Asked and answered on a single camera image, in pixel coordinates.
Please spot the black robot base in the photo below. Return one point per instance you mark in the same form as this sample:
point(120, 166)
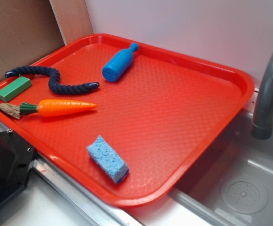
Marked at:
point(16, 161)

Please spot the blue plastic bottle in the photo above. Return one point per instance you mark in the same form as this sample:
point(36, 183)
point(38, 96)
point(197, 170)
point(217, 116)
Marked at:
point(119, 63)

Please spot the blue sponge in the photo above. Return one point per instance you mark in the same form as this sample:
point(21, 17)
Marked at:
point(108, 160)

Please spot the orange toy carrot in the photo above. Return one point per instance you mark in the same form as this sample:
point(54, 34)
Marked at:
point(56, 107)

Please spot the green rectangular block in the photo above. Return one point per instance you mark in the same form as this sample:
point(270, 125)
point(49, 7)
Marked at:
point(14, 89)

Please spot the brown wood piece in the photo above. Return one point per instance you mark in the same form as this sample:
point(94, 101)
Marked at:
point(11, 110)

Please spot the grey faucet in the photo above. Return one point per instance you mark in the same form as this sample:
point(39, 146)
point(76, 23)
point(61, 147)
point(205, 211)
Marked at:
point(262, 121)

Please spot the grey plastic sink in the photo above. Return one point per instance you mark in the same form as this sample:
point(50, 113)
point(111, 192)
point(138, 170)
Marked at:
point(231, 184)

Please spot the brown cardboard panel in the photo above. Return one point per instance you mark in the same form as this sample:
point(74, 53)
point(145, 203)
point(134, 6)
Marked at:
point(32, 29)

